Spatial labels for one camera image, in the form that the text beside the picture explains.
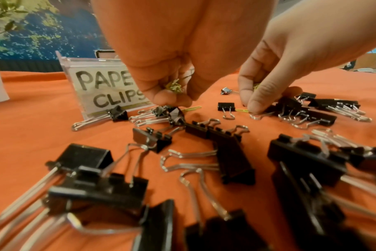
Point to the clear two-compartment plastic box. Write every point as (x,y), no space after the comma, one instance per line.
(89,83)

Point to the pile of black binder clips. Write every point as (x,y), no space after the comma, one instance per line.
(234,157)

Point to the blue patterned backdrop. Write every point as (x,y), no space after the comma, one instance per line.
(67,31)

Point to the person's left hand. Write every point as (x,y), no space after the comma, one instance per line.
(175,36)

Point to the background cardboard boxes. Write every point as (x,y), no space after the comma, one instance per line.
(366,60)

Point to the person's right hand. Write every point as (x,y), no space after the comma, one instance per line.
(299,44)

